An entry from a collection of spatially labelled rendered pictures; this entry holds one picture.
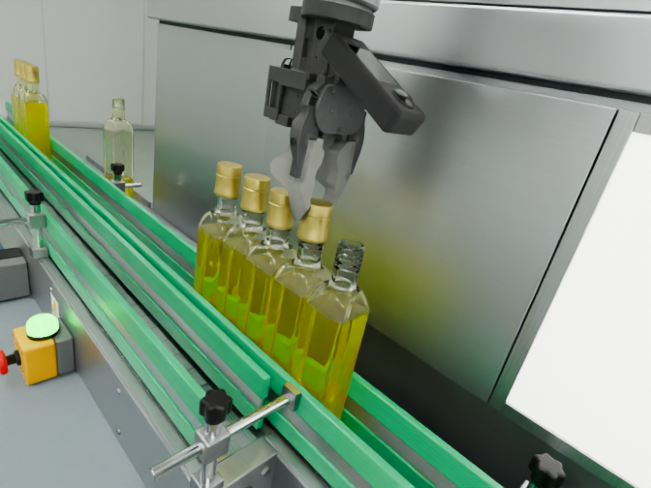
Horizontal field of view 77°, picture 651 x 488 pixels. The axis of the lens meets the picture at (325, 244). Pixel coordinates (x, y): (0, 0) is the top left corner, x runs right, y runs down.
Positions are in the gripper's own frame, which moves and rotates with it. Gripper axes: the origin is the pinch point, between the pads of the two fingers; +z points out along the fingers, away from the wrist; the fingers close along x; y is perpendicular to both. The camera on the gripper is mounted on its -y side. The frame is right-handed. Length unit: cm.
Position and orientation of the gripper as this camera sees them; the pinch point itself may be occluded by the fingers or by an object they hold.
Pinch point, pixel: (317, 209)
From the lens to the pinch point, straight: 46.3
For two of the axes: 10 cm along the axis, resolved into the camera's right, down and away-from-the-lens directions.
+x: -6.9, 1.5, -7.1
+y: -7.0, -3.9, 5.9
